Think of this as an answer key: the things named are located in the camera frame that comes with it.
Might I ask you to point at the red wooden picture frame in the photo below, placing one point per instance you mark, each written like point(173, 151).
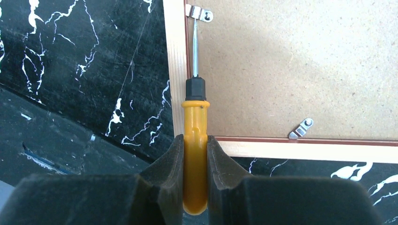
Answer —
point(302, 79)

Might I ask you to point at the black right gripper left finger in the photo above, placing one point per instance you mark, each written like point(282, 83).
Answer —
point(151, 197)

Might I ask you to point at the yellow handled screwdriver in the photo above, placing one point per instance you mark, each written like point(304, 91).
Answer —
point(195, 137)

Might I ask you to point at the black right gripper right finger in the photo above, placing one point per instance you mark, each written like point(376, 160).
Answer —
point(236, 197)

